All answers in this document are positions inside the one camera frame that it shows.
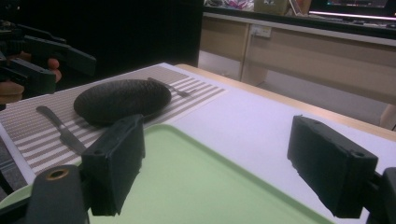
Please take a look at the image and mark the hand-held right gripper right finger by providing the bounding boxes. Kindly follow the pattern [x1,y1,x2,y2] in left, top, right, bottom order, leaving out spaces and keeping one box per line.
[286,114,379,219]

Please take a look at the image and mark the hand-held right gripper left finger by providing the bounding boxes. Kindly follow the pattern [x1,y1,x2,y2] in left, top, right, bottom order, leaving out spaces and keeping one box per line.
[81,113,147,217]

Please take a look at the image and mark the metal table knife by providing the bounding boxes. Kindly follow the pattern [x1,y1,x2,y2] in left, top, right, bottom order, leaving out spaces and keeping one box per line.
[35,105,88,156]

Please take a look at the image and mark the dark textured oval plate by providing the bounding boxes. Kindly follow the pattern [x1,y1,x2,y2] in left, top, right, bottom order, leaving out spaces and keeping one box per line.
[73,78,173,127]

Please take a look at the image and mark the striped placemat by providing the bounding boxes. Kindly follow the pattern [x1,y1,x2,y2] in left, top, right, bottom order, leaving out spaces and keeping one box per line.
[0,64,228,176]

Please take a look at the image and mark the light green tray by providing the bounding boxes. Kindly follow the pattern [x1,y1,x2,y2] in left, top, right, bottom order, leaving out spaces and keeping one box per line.
[0,123,336,224]

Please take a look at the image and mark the wooden counter cabinet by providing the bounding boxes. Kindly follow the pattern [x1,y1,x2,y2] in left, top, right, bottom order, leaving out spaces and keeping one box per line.
[197,11,396,107]

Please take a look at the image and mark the computer monitor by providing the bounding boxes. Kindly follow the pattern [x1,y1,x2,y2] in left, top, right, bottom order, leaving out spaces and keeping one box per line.
[307,0,396,21]

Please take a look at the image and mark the white wall socket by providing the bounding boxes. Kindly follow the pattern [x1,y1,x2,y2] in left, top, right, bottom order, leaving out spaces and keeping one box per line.
[249,24,273,39]

